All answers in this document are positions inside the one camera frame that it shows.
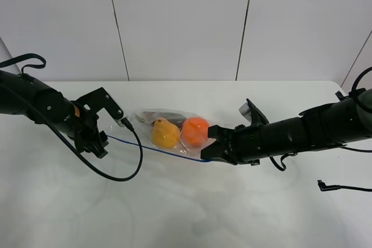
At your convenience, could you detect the clear zip bag blue seal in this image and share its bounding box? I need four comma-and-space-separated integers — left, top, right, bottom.
106, 107, 217, 164

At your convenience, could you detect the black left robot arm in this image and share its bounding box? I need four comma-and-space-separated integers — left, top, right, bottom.
1, 71, 108, 159

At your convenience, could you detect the black right-angle cable plug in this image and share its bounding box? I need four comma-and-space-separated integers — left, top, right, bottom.
317, 180, 372, 192

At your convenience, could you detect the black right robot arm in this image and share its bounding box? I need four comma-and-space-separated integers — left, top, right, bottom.
201, 89, 371, 165

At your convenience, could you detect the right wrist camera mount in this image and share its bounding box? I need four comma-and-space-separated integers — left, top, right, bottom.
239, 98, 269, 127

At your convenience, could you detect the orange fruit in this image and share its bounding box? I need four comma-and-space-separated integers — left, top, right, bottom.
181, 117, 209, 147

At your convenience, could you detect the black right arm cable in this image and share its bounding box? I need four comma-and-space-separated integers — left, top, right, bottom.
350, 67, 372, 106

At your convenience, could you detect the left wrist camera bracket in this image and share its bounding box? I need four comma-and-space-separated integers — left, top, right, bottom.
74, 87, 126, 127

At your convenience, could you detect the yellow pear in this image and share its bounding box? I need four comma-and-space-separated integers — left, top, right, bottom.
152, 117, 181, 149

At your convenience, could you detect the black left camera cable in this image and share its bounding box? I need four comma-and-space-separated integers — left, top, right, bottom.
0, 82, 144, 182

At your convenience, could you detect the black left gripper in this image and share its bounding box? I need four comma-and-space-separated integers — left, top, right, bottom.
65, 101, 108, 159

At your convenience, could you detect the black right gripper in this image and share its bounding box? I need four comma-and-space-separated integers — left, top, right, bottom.
201, 125, 266, 166

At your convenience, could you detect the dark purple eggplant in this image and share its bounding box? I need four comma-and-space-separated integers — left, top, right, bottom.
134, 111, 187, 129

